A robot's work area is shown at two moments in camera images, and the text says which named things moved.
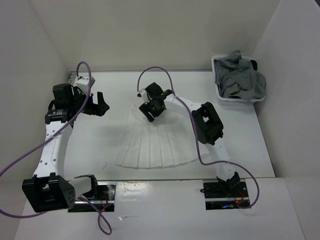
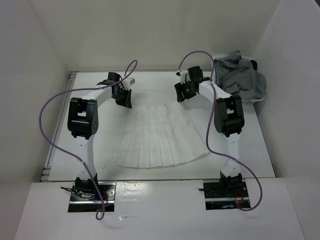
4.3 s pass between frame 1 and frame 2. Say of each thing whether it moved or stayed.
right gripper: moved
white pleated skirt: stayed
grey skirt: stayed
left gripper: moved
